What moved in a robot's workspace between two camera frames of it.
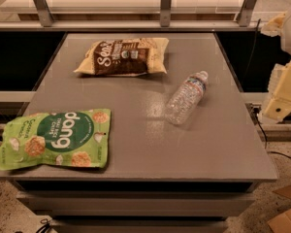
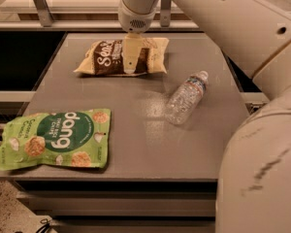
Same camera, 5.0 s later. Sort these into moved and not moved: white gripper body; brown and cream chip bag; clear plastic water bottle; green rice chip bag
Moved: white gripper body
Not moved: clear plastic water bottle; green rice chip bag; brown and cream chip bag
